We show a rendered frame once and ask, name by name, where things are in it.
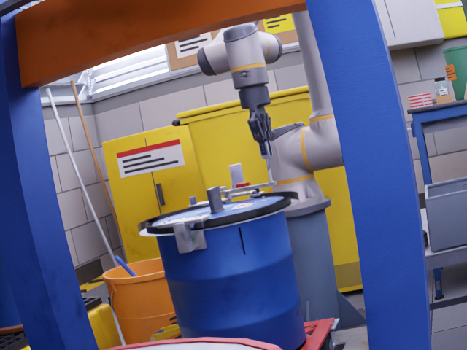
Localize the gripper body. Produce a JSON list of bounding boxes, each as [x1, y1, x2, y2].
[[239, 84, 271, 110]]

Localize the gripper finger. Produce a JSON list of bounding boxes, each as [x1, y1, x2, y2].
[[258, 106, 273, 160], [247, 108, 264, 141]]

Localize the grey ring lever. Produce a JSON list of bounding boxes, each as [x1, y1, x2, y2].
[[218, 156, 279, 201]]

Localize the white rest block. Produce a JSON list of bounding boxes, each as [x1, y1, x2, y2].
[[228, 163, 245, 187]]

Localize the grey upright block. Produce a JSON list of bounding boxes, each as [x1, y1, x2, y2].
[[206, 186, 224, 215]]

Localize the blue round lid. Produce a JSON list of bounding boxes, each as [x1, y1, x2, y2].
[[150, 195, 286, 228]]

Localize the blue waste pail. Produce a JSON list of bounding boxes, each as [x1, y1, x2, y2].
[[155, 210, 308, 349]]

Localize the red dolly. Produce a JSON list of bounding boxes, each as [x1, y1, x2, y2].
[[119, 316, 344, 350]]

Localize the large yellow cabinet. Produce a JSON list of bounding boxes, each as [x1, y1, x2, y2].
[[171, 86, 363, 294]]

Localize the cork notice board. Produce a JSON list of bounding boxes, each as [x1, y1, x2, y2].
[[165, 12, 301, 73]]

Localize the small yellow cabinet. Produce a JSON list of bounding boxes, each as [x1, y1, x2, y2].
[[101, 125, 206, 264]]

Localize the louvred window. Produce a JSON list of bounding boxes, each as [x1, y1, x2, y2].
[[40, 43, 173, 107]]

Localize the blue shelf table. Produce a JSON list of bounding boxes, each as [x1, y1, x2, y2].
[[407, 99, 467, 187]]

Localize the red white box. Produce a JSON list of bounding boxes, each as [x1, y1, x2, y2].
[[406, 92, 433, 109]]

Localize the wooden broom stick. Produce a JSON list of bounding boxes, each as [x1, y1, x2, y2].
[[69, 80, 127, 257]]

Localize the white mop blue grip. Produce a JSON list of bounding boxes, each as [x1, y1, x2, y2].
[[45, 87, 138, 278]]

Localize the glass jar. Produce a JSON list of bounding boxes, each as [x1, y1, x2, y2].
[[433, 77, 450, 98]]

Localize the grey plastic tub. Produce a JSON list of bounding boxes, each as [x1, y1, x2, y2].
[[423, 177, 467, 253]]

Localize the orange bucket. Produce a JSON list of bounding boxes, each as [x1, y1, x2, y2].
[[102, 257, 180, 346]]

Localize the green bin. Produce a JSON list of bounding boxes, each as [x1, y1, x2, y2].
[[441, 44, 467, 102]]

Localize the grey bench blue leg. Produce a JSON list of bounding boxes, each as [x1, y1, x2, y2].
[[419, 206, 467, 311]]

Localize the small yellow wedge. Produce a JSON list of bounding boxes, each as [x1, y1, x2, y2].
[[149, 323, 182, 343]]

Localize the yellow jerry can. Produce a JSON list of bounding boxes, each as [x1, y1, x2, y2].
[[85, 302, 123, 350]]

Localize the black grated tray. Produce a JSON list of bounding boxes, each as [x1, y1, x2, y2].
[[0, 323, 31, 350]]

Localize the black lock ring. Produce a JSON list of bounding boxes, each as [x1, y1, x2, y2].
[[137, 190, 299, 238]]

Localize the blue orange rack frame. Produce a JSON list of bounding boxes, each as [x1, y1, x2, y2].
[[0, 0, 433, 350]]

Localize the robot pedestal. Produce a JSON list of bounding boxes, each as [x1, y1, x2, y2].
[[284, 198, 367, 331]]

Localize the grey ring bracket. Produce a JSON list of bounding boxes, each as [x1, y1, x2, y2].
[[172, 221, 208, 254]]

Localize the grey wall cupboard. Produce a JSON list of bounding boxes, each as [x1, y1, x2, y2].
[[372, 0, 445, 51]]

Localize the yellow wall box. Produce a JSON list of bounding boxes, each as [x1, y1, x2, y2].
[[433, 0, 467, 39]]

